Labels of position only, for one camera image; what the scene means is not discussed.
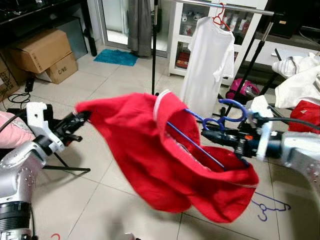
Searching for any large plain cardboard box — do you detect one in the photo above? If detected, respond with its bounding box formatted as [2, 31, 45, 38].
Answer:
[7, 28, 73, 75]

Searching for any white garment pile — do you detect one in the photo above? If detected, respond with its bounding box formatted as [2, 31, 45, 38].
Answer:
[272, 54, 320, 108]

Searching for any white glass-door cabinet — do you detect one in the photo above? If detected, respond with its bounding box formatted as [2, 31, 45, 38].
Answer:
[167, 0, 268, 85]

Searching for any brown cardboard box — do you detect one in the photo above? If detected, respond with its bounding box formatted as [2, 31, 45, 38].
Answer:
[0, 55, 23, 101]

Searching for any pink vacuum cleaner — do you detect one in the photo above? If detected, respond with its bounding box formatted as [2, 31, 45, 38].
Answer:
[226, 77, 261, 103]

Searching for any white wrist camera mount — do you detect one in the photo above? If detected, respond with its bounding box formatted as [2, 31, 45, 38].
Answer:
[26, 102, 67, 153]
[250, 95, 275, 162]

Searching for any metal clothes rack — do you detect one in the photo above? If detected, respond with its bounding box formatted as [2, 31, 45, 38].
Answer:
[150, 0, 276, 121]

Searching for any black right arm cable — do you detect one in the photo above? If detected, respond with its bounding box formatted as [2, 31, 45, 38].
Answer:
[255, 116, 320, 132]

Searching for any beige striped garment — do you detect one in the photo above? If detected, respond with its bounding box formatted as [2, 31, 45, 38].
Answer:
[272, 56, 301, 77]

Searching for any teal floor mat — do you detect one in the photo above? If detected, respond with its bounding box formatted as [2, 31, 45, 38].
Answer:
[93, 48, 139, 67]

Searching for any large white table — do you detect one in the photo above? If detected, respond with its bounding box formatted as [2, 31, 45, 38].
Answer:
[274, 47, 320, 66]

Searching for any black desk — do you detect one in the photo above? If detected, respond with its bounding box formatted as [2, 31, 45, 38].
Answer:
[0, 0, 98, 57]

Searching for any black folding stand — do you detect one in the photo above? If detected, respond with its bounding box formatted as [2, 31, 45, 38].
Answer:
[42, 150, 92, 173]

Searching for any blue clothes hanger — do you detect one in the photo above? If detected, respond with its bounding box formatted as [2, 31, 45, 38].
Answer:
[166, 98, 250, 170]

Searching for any glass sliding door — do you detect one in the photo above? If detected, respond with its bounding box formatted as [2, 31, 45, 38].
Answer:
[97, 0, 173, 51]

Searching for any grey panel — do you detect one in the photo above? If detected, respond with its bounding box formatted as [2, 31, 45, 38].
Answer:
[55, 17, 90, 61]

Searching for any black power adapter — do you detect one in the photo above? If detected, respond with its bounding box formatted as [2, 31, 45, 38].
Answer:
[25, 75, 36, 93]

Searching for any red t-shirt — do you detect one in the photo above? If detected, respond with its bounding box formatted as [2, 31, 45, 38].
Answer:
[75, 90, 260, 223]

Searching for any white t-shirt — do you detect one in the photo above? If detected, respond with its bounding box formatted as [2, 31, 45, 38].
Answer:
[180, 16, 236, 117]

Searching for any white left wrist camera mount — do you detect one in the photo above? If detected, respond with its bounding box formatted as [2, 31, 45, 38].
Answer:
[26, 102, 67, 153]

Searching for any red garment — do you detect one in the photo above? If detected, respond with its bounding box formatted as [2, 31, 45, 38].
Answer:
[289, 100, 320, 133]

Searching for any pink cushion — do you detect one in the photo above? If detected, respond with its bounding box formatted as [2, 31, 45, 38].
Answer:
[0, 111, 37, 149]

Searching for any purple clothes hanger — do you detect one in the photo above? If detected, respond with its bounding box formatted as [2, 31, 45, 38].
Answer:
[250, 192, 292, 222]

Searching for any grey curtain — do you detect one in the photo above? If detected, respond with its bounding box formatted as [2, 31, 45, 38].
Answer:
[127, 0, 153, 57]

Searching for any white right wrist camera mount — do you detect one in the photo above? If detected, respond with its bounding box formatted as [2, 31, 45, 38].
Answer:
[250, 95, 275, 162]

